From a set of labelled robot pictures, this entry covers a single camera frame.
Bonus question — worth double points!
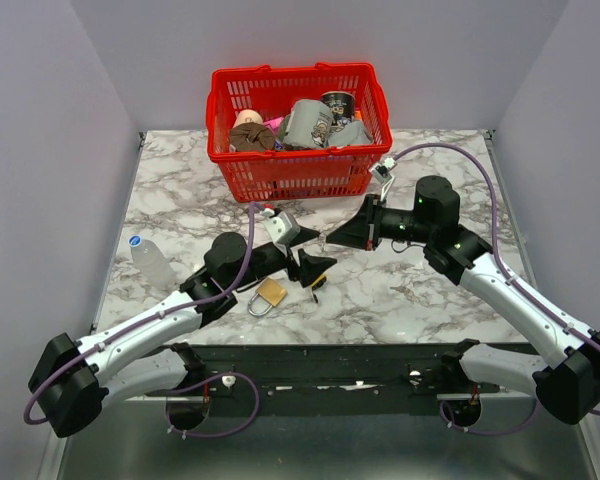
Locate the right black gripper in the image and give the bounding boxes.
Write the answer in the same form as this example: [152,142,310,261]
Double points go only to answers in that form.
[326,194,434,251]

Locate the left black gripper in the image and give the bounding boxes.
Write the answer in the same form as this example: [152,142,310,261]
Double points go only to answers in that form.
[228,226,337,292]

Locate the brass padlock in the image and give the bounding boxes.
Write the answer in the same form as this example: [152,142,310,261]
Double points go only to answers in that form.
[247,278,288,318]

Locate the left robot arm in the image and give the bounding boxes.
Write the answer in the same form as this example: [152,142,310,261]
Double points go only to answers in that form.
[23,218,337,438]

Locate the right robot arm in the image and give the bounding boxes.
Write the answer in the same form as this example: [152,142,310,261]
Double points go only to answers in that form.
[326,176,600,425]

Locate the yellow black padlock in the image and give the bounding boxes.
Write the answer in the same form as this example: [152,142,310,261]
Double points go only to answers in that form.
[309,274,327,303]

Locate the grey printed cloth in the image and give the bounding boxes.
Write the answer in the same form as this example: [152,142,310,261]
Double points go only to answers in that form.
[281,99,373,150]

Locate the brown cloth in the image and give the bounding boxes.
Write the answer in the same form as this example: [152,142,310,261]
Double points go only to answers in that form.
[229,123,276,153]

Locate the dark printed cup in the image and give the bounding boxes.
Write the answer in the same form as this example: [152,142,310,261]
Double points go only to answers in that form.
[321,91,355,129]

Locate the pink item in basket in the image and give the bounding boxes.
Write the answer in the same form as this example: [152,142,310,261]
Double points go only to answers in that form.
[263,116,286,133]

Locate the beige round ball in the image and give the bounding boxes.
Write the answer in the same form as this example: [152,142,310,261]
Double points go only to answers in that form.
[233,109,263,128]

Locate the clear plastic water bottle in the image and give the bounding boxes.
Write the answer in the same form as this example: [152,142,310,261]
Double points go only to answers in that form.
[128,235,176,290]

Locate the red plastic shopping basket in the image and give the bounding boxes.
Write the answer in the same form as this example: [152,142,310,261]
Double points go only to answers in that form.
[206,62,392,202]

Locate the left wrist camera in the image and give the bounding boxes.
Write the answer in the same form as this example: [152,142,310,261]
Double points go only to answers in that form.
[263,211,300,251]

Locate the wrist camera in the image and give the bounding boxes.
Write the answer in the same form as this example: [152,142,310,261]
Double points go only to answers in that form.
[263,211,300,251]
[369,157,396,202]

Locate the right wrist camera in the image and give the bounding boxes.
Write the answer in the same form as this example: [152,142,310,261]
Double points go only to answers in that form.
[369,157,396,202]

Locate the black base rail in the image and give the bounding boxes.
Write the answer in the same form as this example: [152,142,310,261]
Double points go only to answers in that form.
[82,342,501,419]

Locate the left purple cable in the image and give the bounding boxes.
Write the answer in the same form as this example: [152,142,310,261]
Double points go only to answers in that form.
[24,202,266,426]

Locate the purple cable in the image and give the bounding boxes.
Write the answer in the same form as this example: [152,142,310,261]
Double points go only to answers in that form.
[24,202,266,426]
[387,143,600,439]

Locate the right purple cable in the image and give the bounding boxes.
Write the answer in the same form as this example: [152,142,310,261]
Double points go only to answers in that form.
[387,143,600,439]

